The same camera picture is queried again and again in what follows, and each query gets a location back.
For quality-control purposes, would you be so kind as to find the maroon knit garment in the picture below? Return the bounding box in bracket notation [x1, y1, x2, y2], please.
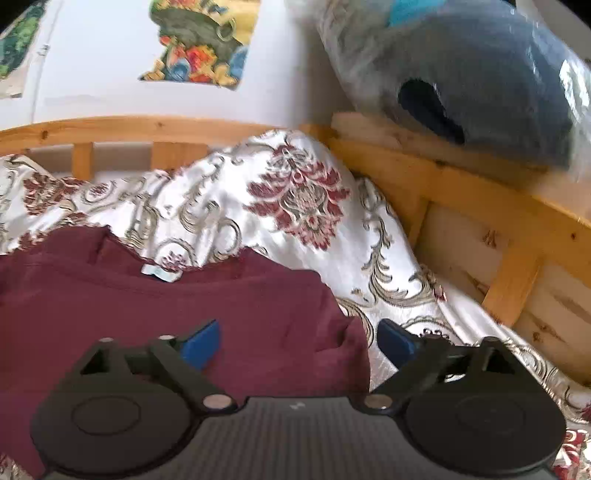
[1, 227, 370, 475]

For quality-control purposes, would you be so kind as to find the plastic bag with dark clothes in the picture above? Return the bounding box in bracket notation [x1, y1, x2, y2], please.
[315, 1, 590, 177]

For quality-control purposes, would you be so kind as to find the white floral bedspread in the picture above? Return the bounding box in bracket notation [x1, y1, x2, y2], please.
[1, 131, 590, 479]

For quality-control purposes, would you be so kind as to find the colourful painting poster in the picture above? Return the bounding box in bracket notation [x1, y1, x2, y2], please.
[140, 0, 260, 90]

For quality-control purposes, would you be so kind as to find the green painting poster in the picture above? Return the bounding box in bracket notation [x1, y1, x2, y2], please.
[0, 1, 48, 99]

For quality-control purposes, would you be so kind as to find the wooden bed frame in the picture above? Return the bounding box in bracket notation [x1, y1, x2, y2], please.
[0, 112, 591, 386]

